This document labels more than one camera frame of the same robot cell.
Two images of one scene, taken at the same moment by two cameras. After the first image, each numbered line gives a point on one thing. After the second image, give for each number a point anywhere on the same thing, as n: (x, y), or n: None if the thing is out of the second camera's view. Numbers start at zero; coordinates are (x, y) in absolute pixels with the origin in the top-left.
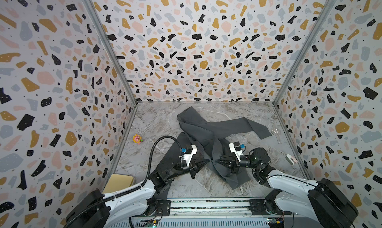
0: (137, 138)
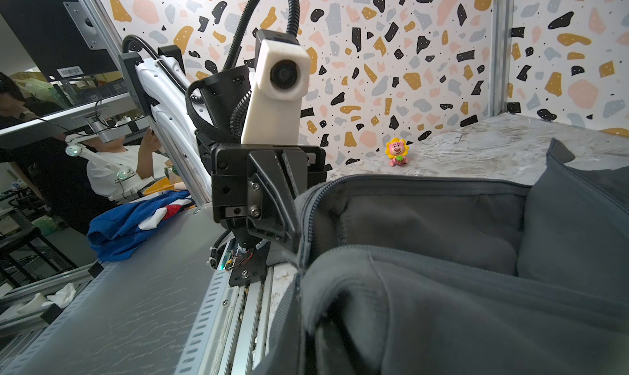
0: (396, 150)
